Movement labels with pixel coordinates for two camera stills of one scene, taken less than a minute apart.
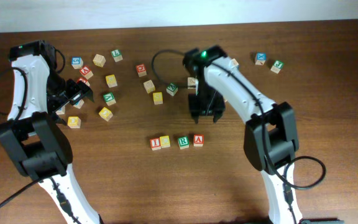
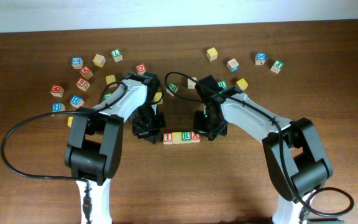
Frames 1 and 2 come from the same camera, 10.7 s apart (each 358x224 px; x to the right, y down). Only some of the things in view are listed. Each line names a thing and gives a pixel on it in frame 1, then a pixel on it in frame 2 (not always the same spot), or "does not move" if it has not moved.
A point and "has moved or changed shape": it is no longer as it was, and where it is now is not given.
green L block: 117,55 does not move
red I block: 155,144 -> 167,138
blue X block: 261,58 does not move
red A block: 199,140 has moved or changed shape
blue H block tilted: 79,104 does not move
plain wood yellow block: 99,60 does not move
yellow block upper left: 111,81 does not move
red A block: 86,71 does not move
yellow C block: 165,141 -> 176,137
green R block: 183,142 has moved or changed shape
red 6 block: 84,80 does not move
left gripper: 79,90 -> 148,134
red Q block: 141,70 does not move
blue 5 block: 77,62 does not move
